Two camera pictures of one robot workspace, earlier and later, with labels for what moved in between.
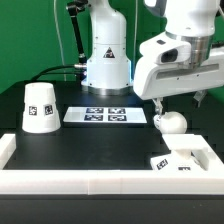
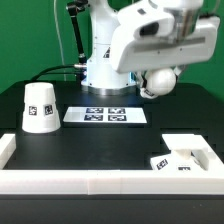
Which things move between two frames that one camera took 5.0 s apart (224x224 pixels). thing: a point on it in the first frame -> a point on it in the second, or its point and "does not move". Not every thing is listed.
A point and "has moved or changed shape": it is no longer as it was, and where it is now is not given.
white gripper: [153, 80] -> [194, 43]
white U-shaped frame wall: [18, 180] does not move
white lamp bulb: [171, 122] has moved or changed shape
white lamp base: [189, 153] does not move
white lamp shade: [41, 112] does not move
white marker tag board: [84, 114] does not move
